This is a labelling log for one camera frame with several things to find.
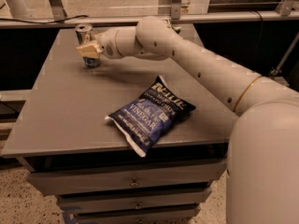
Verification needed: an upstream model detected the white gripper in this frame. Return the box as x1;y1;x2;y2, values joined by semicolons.
77;27;144;59

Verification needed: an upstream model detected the silver blue Red Bull can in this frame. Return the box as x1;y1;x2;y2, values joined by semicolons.
75;23;101;68

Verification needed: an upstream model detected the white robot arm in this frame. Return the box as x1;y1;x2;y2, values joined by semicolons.
78;17;299;224

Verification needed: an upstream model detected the grey drawer cabinet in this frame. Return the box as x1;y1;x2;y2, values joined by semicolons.
2;30;235;224

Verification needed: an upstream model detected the blue Kettle chips bag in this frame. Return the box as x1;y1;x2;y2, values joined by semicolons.
106;76;196;157

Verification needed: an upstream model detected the top drawer knob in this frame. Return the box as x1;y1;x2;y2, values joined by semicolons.
130;178;139;188

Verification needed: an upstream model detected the drawer knob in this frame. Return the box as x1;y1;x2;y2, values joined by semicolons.
130;178;139;188
135;203;142;210

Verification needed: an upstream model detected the middle drawer knob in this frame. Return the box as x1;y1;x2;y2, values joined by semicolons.
135;203;142;210

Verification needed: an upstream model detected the metal guard rail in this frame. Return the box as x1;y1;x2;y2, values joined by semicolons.
0;10;299;29

